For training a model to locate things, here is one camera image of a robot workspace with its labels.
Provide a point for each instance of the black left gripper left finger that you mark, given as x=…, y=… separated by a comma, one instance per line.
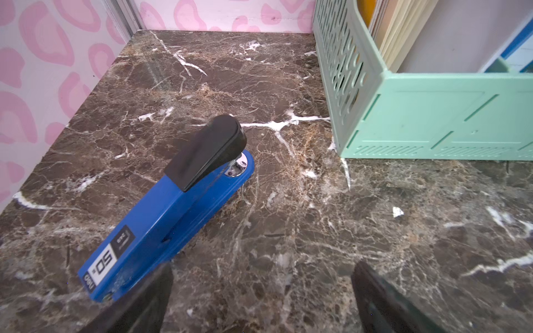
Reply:
x=142, y=309

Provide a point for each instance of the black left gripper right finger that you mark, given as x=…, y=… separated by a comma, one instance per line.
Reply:
x=382, y=308

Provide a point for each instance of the blue black stapler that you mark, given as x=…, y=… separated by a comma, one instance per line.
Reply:
x=198, y=181

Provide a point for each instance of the mint green file organizer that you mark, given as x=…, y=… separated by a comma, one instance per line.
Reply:
x=376, y=113

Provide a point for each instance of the papers and folders stack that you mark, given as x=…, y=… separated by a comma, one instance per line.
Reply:
x=443, y=36

